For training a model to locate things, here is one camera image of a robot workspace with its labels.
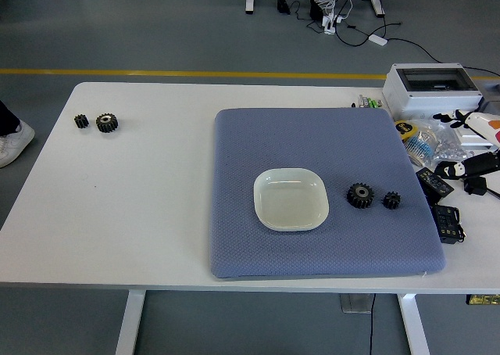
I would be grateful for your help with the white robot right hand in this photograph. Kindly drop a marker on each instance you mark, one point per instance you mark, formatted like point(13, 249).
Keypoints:
point(484, 126)

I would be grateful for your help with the small black gear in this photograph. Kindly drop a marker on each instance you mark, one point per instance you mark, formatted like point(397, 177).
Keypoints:
point(81, 121)
point(391, 200)

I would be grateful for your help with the large black gear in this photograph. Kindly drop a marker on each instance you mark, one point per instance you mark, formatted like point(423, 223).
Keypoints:
point(360, 194)
point(106, 122)

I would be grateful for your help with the grey floor box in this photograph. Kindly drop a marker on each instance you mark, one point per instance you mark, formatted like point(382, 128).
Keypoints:
point(354, 303)

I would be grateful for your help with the grey metal case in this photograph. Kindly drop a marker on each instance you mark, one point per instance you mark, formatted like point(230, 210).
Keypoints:
point(490, 97)

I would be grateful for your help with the clear plastic parts bag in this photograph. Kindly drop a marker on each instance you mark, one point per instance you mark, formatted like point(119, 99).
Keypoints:
point(445, 144)

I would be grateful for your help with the blue striped resistor bundle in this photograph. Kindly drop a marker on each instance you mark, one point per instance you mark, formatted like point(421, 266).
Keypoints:
point(418, 148)

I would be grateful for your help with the yellow tape measure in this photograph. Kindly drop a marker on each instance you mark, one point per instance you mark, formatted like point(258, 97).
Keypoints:
point(404, 130)

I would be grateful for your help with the white power adapter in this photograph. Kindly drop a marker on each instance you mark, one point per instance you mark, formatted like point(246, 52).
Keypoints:
point(378, 39)

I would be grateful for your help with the blue-grey quilted mat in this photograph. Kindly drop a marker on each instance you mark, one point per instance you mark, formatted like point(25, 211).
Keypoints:
point(312, 136)

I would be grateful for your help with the yellow warning label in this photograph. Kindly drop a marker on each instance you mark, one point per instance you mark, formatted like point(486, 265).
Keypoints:
point(484, 299)

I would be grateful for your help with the white power strip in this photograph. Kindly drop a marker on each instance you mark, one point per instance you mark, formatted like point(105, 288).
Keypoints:
point(330, 23)

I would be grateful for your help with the black power adapter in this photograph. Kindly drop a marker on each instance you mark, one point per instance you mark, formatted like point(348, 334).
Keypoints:
point(315, 9)

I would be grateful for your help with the white square plate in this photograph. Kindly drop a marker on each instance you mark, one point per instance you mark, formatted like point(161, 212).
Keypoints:
point(291, 200)

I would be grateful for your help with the white table leg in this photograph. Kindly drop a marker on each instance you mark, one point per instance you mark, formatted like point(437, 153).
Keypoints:
point(414, 323)
point(131, 323)

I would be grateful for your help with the black floor stand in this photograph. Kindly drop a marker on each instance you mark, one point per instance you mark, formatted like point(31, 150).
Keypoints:
point(282, 4)

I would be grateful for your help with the person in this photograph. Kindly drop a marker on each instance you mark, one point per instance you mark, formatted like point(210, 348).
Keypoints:
point(11, 144)

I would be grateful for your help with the white switch box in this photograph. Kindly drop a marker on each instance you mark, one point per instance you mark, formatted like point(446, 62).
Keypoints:
point(474, 139)

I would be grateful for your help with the grey electrical enclosure box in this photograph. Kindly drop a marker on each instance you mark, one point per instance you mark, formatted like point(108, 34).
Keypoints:
point(422, 101)

